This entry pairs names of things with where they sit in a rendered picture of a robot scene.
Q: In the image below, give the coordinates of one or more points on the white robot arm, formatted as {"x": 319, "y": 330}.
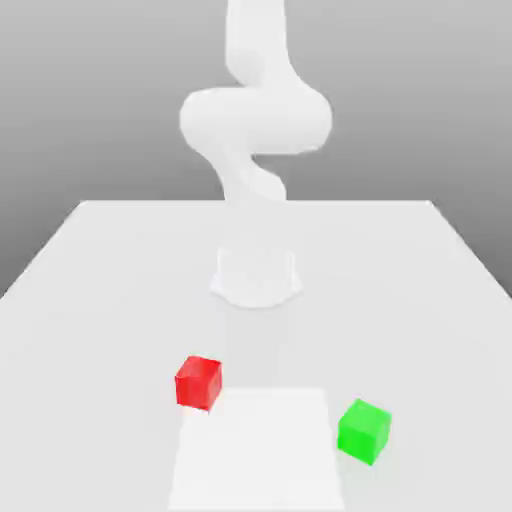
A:
{"x": 256, "y": 120}

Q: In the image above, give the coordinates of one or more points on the small red cube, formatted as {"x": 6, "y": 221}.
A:
{"x": 198, "y": 384}

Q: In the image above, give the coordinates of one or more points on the small green cube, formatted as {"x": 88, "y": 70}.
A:
{"x": 363, "y": 432}

